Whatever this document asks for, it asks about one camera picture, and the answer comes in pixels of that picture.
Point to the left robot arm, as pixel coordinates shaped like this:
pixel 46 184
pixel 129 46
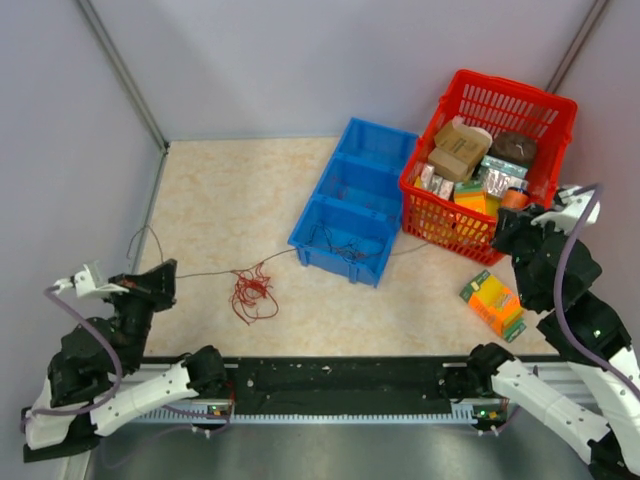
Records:
pixel 82 401

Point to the dark brown round item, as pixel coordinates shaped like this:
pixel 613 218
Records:
pixel 514 147

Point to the aluminium corner post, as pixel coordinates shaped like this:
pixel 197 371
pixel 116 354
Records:
pixel 589 25
pixel 121 72

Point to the upper brown cardboard box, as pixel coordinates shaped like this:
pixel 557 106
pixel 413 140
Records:
pixel 465 143

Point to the right aluminium corner post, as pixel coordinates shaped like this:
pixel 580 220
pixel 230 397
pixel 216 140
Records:
pixel 589 25

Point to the blue three-compartment bin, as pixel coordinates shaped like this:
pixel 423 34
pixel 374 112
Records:
pixel 350 222

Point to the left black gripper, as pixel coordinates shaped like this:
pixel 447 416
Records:
pixel 156 285

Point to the teal tissue pack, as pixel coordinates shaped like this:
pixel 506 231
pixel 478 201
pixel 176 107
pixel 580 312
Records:
pixel 498 175

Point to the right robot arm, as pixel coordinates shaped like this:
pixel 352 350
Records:
pixel 554 272

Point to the left aluminium corner post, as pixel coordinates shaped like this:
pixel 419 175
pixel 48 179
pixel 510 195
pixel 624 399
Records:
pixel 121 72

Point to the yellow sponge pack in basket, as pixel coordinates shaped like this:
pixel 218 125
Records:
pixel 473 196

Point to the orange yellow sponge pack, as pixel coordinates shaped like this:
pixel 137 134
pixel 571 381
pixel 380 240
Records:
pixel 495 304

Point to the brown cardboard box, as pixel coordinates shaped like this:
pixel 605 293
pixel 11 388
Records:
pixel 465 143
pixel 448 166

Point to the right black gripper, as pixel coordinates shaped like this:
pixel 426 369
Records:
pixel 510 221

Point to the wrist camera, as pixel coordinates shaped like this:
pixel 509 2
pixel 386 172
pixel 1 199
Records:
pixel 569 203
pixel 89 283

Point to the white cable duct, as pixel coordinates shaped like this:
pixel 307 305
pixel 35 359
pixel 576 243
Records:
pixel 459 415

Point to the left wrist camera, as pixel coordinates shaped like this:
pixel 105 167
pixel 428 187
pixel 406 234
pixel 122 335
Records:
pixel 89 283

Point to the silver foil packets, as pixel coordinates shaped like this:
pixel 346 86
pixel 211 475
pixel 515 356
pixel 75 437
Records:
pixel 429 181

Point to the red plastic basket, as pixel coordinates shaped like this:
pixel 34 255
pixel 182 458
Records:
pixel 495 105

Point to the orange bottle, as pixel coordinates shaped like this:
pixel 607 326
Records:
pixel 515 198

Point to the lower brown cardboard box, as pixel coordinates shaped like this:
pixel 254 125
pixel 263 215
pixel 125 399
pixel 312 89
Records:
pixel 448 166

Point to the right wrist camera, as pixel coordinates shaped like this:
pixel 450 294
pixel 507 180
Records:
pixel 569 203

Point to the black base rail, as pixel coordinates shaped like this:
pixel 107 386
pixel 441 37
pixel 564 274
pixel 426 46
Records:
pixel 352 385

